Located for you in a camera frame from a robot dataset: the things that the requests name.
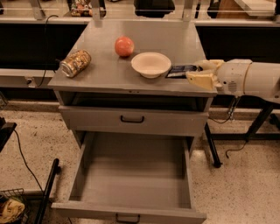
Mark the blue rxbar wrapper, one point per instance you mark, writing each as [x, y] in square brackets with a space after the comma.
[179, 72]

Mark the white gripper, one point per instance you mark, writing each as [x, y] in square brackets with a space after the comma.
[233, 77]

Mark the wire basket with snacks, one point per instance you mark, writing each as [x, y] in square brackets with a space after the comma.
[13, 207]

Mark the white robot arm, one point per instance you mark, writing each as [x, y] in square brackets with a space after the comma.
[262, 80]

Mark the patterned drink can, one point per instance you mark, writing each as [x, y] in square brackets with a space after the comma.
[75, 62]

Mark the closed grey upper drawer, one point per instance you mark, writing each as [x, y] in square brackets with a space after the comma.
[136, 121]

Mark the open grey lower drawer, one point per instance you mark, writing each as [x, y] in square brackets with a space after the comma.
[132, 179]

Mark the red apple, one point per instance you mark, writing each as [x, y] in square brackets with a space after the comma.
[124, 46]

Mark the white bowl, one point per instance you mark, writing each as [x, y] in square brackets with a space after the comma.
[151, 64]

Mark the black pole stand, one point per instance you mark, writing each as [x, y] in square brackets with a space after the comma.
[46, 193]

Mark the grey drawer cabinet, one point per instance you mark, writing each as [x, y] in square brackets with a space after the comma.
[111, 82]

